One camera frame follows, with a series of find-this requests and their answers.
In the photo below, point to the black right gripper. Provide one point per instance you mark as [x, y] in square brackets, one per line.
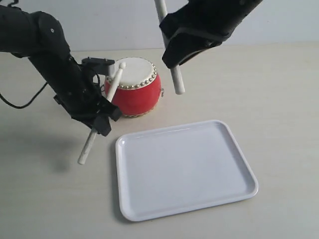
[198, 26]

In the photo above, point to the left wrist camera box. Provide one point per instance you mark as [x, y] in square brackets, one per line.
[101, 66]

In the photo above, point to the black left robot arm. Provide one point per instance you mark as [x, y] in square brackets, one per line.
[39, 37]

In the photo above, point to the wooden drumstick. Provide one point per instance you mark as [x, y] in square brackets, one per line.
[93, 133]
[175, 72]

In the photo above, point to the white rectangular plastic tray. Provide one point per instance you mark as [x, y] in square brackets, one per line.
[178, 169]

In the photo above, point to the small red drum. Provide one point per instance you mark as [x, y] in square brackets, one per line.
[139, 89]

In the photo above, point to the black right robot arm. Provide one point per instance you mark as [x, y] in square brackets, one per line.
[200, 25]

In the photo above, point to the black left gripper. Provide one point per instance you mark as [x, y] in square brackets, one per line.
[78, 91]

